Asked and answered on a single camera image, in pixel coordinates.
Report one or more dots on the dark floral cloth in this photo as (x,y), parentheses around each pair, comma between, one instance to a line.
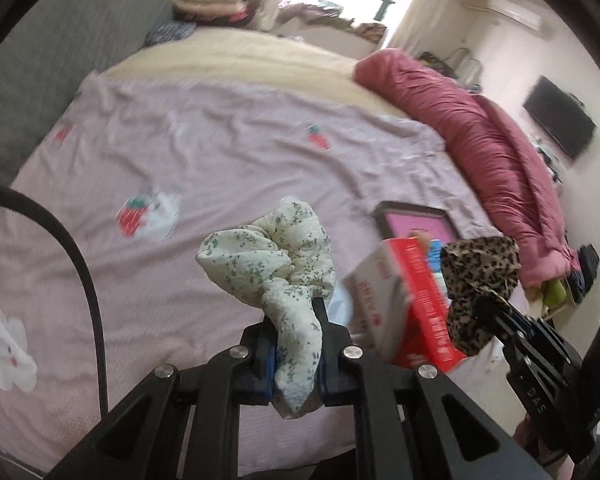
(172,31)

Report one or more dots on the pink book with blue title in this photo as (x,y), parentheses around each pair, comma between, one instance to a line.
(415,222)

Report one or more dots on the pink quilt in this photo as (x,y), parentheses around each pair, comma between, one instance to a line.
(480,130)

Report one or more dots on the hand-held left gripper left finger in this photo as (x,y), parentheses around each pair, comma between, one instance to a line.
(267,365)

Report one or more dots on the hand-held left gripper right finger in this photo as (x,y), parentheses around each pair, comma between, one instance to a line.
(335,350)

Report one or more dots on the peach makeup sponge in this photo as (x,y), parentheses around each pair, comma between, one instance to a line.
(418,234)

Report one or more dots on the pink tray with book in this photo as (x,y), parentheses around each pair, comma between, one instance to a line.
(410,206)

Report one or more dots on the pink folded blanket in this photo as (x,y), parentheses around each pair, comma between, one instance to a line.
(205,10)

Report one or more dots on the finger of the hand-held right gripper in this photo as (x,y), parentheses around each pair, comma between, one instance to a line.
(490,317)
(535,335)

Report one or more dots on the cream floral scrunchie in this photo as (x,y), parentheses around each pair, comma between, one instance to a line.
(280,260)

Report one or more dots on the white metal chair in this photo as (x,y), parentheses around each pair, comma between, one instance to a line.
(467,67)

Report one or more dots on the beige bed sheet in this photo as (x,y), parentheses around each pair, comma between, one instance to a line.
(240,60)

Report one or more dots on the green soft item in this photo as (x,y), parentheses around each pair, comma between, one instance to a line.
(555,292)

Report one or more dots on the white air conditioner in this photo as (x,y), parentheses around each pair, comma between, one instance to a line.
(515,10)

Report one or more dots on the red tissue box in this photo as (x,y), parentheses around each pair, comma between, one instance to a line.
(425,310)

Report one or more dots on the dark patterned bag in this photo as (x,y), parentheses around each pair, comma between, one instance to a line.
(437,64)

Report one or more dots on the leopard print scrunchie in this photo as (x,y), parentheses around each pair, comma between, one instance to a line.
(475,270)

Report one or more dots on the grey quilted headboard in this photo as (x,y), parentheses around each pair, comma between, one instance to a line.
(80,45)

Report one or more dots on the black backpack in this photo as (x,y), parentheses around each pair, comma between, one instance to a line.
(585,267)

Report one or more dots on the person's right forearm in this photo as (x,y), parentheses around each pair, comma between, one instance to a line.
(530,440)

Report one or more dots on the clothes on window sill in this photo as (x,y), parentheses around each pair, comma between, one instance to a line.
(330,12)

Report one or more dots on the black television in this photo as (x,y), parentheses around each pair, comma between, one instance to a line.
(560,117)

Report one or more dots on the lilac printed blanket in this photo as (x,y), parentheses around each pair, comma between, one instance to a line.
(230,160)

